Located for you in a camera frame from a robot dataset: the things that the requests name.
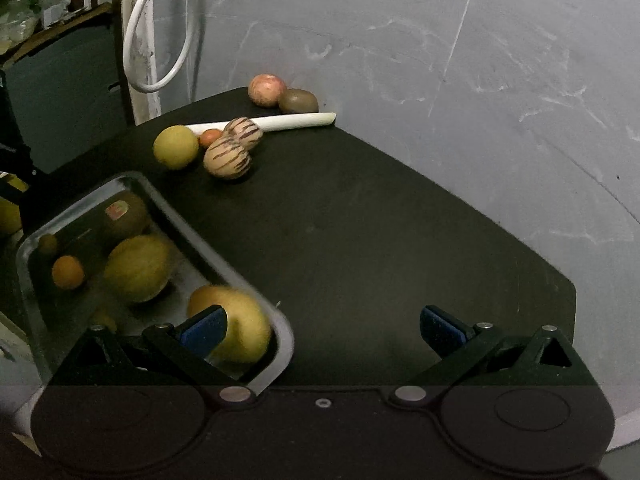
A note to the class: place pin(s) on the round yellow lemon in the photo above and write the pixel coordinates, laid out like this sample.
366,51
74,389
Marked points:
176,146

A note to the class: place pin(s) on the cluttered wooden shelf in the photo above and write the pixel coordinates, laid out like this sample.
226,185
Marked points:
40,5

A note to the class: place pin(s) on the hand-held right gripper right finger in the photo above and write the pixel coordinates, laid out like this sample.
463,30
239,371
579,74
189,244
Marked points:
442,332

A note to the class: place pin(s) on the red apple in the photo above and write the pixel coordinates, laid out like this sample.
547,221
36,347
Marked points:
266,90

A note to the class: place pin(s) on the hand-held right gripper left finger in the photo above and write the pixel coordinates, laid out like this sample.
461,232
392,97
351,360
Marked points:
202,332

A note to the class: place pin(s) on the metal tray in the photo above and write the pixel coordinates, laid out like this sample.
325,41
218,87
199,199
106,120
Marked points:
170,225

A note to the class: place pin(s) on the dark grey cabinet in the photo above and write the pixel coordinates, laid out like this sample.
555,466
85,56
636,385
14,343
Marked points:
65,85

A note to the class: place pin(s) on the large kiwi with red sticker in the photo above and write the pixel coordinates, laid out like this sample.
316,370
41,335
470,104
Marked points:
125,215

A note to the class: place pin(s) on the white leek stalk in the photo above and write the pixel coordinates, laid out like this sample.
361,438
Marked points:
295,121

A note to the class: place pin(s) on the yellow green pear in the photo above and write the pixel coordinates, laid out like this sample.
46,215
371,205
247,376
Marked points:
245,325

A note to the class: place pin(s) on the small tangerine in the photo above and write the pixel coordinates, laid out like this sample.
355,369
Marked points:
209,138

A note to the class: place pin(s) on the orange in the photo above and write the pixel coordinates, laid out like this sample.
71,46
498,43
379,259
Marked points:
67,271

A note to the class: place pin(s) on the striped pepino melon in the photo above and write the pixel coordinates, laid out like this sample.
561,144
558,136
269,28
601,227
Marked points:
227,157
245,130

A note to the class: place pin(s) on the small brown kiwi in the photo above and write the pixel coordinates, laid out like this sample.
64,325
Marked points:
47,244
103,321

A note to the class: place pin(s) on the white door frame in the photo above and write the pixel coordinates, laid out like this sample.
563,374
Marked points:
145,50

